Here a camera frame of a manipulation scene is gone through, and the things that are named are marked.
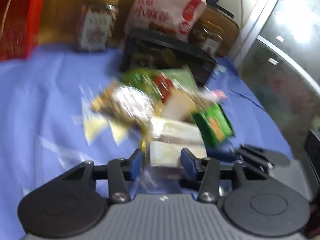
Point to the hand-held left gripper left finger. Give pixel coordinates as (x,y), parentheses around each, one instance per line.
(136,163)

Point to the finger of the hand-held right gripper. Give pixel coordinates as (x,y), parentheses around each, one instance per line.
(220,155)

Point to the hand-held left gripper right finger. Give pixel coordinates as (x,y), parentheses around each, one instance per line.
(188,163)

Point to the white cake packet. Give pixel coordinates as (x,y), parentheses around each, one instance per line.
(175,130)
(163,155)

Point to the pink stick packet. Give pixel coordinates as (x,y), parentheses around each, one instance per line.
(215,95)

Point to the green biscuit packet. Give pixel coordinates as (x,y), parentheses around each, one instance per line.
(213,123)

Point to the yellow and white sachet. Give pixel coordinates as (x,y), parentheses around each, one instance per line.
(118,132)
(93,128)

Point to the white wedge packet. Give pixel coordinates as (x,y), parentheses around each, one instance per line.
(177,107)

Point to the silver snack packet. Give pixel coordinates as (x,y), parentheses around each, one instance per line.
(127,102)

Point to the red snack packet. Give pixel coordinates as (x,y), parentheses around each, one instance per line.
(163,88)

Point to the bright green snack packet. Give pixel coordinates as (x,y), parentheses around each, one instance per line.
(140,80)

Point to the pale green snack packet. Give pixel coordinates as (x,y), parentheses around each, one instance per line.
(181,78)

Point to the grey cabinet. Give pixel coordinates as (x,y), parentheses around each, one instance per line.
(282,55)

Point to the black printed box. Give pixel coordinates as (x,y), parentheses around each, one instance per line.
(160,52)

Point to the blue bed sheet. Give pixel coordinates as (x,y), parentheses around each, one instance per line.
(45,92)

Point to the dark snack jar gold lid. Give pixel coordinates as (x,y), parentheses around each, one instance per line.
(208,38)

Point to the nut jar with gold lid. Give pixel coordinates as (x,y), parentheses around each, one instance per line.
(96,25)

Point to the black tape strips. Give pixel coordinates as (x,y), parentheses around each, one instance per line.
(220,5)

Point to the pink and white snack bag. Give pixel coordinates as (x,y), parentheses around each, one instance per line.
(162,7)

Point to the red cardboard box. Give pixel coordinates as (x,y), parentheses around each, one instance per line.
(17,17)

